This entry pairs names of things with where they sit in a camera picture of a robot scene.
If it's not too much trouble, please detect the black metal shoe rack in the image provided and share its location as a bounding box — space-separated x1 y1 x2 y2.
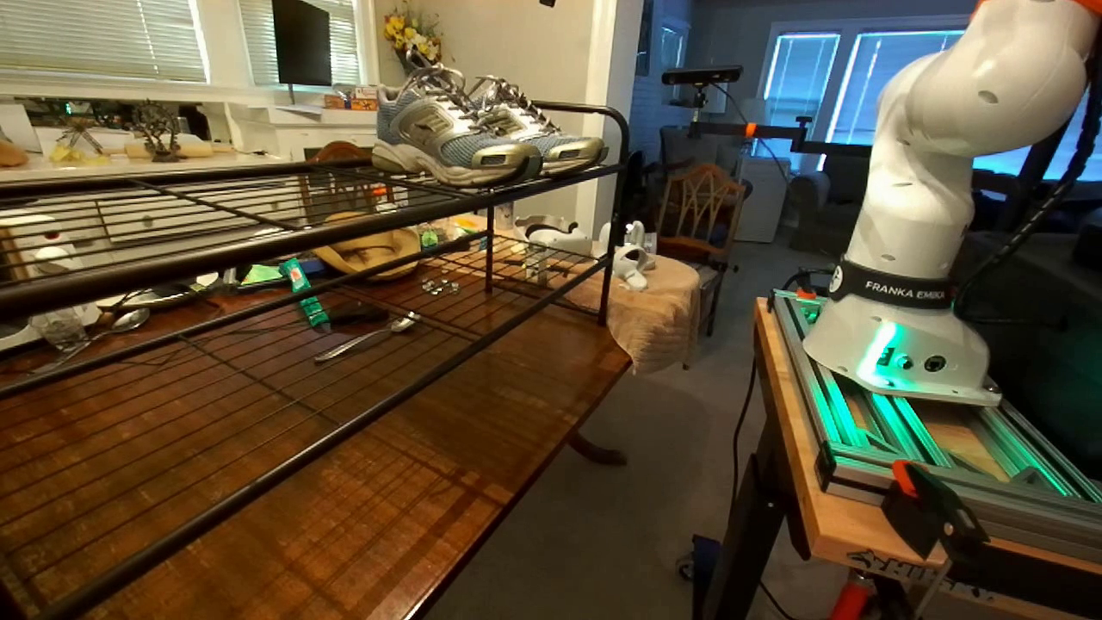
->
0 101 634 620

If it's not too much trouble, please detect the beige cloth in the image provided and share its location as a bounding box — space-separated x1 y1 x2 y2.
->
569 244 709 377

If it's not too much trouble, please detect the wooden chair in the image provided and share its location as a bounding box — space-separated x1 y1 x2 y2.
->
654 159 749 338

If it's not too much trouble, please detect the green tube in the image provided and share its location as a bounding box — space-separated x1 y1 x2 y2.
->
274 253 332 335

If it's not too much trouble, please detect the yellow flower bouquet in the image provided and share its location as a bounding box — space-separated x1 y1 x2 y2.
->
378 8 443 67

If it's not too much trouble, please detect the narrow window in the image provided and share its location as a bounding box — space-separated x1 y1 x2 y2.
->
759 31 843 132

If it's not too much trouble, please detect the wooden workbench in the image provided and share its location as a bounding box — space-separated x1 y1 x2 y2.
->
697 292 1102 620

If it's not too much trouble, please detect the black flat screen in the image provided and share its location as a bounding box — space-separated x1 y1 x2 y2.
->
267 0 337 89

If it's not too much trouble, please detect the wide window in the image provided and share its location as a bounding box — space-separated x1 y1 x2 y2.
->
827 26 1102 183

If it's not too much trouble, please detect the black orange clamp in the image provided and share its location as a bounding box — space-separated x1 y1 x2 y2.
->
878 459 1102 620

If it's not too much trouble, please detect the large black box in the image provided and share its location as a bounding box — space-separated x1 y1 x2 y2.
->
951 226 1102 477

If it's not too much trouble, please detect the black bar camera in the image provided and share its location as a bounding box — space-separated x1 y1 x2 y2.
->
658 63 744 89

